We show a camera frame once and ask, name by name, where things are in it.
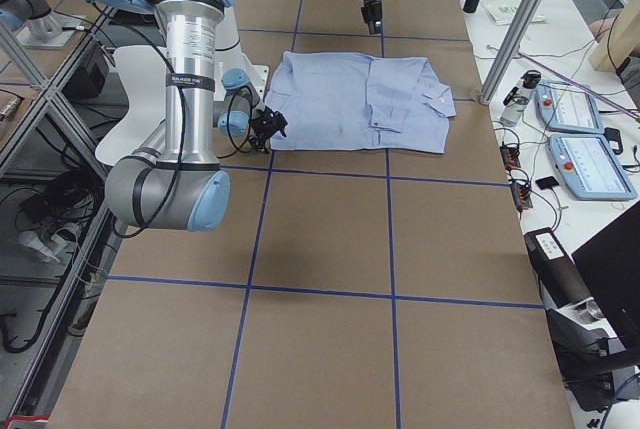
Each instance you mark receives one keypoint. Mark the light blue striped shirt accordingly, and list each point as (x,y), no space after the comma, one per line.
(352,101)

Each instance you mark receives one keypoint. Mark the background small robot arm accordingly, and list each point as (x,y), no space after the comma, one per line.
(36,24)

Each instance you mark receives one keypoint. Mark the white paper green print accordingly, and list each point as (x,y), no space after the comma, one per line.
(502,12)

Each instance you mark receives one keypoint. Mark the clear bottle black cap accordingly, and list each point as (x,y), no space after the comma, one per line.
(519,97)

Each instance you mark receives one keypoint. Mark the upper orange circuit board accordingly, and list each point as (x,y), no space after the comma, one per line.
(510,157)

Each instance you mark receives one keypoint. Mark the orange circuit board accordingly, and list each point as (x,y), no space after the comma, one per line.
(521,194)
(510,157)

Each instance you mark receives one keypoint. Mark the upper teach pendant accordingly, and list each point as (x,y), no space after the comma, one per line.
(562,107)

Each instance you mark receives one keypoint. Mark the teach pendant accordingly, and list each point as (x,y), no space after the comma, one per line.
(589,168)
(562,107)

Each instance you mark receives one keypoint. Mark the lower orange circuit board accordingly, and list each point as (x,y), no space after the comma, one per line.
(521,194)

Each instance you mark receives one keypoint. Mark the wooden beam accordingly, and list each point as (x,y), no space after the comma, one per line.
(618,44)

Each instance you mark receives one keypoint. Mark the lower teach pendant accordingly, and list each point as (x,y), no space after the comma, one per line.
(589,168)

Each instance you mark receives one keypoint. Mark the small black box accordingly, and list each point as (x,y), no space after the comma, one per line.
(613,136)

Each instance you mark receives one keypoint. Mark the purple rod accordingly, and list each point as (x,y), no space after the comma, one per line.
(633,114)

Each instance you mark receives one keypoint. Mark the black monitor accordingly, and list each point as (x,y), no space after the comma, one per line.
(608,263)

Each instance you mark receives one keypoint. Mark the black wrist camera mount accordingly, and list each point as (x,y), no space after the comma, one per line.
(267,114)

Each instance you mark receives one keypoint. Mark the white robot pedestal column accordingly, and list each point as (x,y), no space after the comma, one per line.
(230,55)

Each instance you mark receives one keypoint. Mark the aluminium frame post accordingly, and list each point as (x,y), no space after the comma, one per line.
(507,50)

